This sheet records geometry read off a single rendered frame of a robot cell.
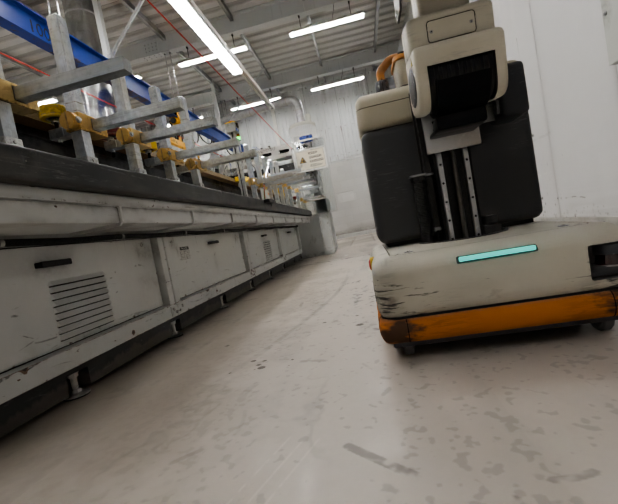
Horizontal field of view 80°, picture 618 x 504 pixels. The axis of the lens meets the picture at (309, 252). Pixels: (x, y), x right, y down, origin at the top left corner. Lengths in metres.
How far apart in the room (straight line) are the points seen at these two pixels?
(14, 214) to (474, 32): 1.21
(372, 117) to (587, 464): 1.07
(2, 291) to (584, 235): 1.52
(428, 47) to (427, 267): 0.56
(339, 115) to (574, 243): 11.48
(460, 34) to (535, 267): 0.63
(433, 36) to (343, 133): 11.09
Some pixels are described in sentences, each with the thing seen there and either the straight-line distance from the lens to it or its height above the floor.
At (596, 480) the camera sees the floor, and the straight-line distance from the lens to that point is 0.68.
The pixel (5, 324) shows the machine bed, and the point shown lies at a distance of 1.32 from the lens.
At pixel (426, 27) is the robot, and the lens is 1.17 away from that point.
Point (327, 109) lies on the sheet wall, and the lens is 12.45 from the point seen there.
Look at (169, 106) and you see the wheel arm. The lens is 1.22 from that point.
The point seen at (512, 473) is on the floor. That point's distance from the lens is 0.67.
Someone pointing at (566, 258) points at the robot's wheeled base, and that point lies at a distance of 1.09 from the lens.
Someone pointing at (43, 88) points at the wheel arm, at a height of 0.82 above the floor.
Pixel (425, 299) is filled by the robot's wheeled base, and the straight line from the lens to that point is 1.00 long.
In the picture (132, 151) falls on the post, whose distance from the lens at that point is 1.50.
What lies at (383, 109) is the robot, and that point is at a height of 0.75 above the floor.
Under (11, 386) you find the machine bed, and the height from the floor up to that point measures 0.13.
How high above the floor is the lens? 0.39
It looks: 3 degrees down
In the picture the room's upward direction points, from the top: 11 degrees counter-clockwise
